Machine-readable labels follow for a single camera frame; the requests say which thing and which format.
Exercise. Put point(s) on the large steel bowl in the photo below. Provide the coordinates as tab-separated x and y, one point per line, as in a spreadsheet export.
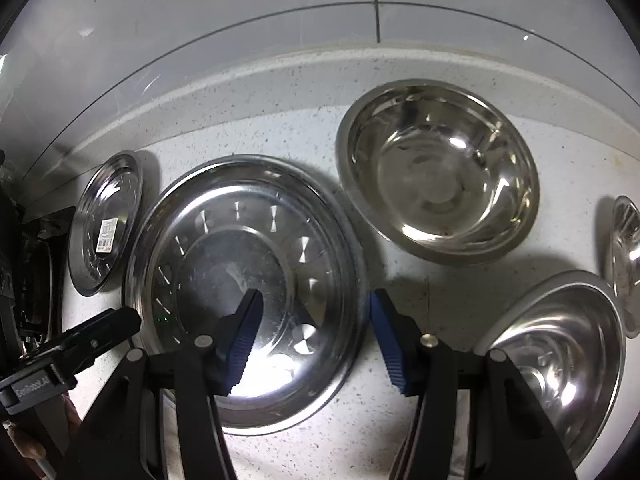
440	170

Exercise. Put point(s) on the medium steel bowl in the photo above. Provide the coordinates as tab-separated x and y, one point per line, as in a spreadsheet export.
565	340

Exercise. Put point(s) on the person's left hand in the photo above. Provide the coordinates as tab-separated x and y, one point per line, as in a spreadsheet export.
25	444

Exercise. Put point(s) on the large steel plate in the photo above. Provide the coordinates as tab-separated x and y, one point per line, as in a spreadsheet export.
225	260

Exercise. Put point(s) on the small steel bowl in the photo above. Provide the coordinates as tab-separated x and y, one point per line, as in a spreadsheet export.
627	260

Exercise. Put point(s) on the black stove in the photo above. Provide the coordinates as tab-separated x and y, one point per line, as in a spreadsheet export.
56	240

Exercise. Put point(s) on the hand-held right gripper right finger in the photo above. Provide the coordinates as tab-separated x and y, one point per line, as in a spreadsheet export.
387	341

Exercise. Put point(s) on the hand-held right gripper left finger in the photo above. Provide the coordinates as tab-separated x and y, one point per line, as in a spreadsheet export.
245	332

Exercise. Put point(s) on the small steel plate with label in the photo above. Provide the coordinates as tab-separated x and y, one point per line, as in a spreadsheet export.
95	220

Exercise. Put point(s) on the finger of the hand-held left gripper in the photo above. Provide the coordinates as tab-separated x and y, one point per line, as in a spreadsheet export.
100	330

